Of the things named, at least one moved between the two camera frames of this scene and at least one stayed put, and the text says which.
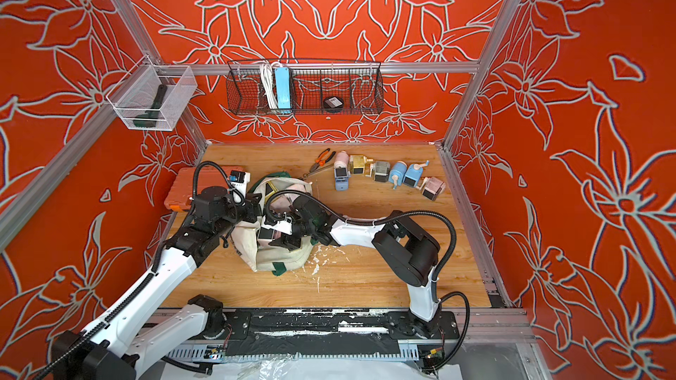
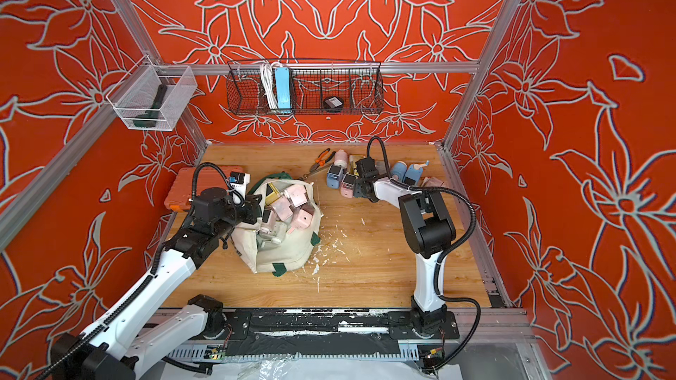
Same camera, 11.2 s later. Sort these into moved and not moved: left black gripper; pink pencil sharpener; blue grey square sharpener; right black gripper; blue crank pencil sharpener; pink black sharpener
Moved: blue grey square sharpener; right black gripper
Not moved: pink pencil sharpener; pink black sharpener; blue crank pencil sharpener; left black gripper
